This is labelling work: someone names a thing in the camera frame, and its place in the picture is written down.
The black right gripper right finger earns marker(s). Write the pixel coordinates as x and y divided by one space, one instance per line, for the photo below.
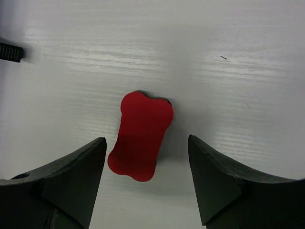
231 195

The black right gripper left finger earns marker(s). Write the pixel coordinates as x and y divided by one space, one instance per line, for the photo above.
58 195

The black whiteboard eraser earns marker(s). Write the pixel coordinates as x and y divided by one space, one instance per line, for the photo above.
144 121

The metal wire whiteboard stand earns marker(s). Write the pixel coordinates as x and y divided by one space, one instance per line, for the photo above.
10 52

